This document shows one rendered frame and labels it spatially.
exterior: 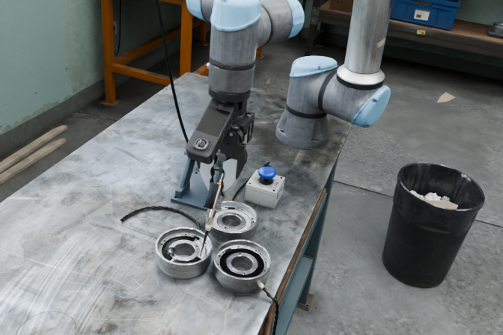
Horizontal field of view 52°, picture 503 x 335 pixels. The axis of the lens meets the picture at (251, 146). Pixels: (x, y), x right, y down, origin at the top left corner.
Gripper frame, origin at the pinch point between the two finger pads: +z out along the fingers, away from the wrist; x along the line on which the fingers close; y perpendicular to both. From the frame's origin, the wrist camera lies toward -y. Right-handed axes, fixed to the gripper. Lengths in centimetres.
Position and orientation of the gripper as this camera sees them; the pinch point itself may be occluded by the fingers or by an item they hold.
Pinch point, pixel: (217, 190)
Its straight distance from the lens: 95.0
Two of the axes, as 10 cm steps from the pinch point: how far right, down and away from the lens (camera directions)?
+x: -9.4, -2.4, 2.3
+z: -1.0, 8.6, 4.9
